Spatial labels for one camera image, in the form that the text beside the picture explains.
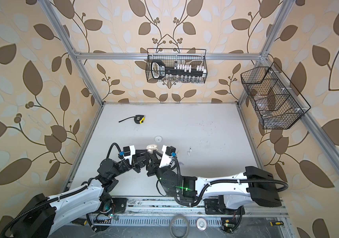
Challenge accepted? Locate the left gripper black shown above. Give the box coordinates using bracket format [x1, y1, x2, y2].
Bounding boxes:
[110, 150, 149, 180]

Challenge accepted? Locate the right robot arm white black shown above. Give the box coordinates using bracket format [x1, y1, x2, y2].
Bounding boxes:
[147, 149, 288, 210]

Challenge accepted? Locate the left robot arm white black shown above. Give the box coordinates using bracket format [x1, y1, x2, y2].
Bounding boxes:
[0, 143, 157, 238]

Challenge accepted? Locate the white round earbud case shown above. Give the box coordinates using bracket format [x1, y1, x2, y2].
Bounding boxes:
[155, 136, 162, 142]

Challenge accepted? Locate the black yellow tape measure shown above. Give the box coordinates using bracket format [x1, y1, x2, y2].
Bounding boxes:
[119, 115, 145, 125]

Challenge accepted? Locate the grey tape roll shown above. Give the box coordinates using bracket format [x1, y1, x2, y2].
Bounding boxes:
[169, 214, 190, 238]

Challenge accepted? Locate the white round disc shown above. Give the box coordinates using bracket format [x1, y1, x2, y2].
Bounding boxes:
[196, 217, 208, 231]

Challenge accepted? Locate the black yellow screwdriver left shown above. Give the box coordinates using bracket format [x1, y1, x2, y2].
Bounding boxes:
[71, 218, 88, 226]

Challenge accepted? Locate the black yellow screwdriver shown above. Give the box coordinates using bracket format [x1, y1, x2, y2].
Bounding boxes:
[269, 221, 284, 227]
[71, 218, 88, 226]

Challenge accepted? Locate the black yellow screwdriver right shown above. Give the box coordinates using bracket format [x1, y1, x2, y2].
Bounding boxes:
[269, 221, 284, 227]

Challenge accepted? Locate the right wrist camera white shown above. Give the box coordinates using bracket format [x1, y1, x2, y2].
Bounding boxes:
[159, 145, 177, 168]

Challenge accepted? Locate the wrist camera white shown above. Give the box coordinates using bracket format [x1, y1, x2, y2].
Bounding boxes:
[159, 145, 177, 168]
[118, 145, 136, 165]

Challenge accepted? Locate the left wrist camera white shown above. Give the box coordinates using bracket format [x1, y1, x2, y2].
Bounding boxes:
[118, 145, 136, 165]

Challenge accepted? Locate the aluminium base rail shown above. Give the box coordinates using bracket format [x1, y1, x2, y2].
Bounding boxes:
[43, 196, 289, 218]

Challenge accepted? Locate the black wire basket back wall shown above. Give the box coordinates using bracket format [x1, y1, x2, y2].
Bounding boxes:
[146, 47, 208, 84]

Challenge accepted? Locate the black wire basket wall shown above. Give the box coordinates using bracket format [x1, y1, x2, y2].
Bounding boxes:
[146, 47, 208, 84]
[240, 62, 311, 130]

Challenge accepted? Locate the black wire basket right wall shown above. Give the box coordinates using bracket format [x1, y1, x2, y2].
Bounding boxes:
[240, 62, 311, 130]

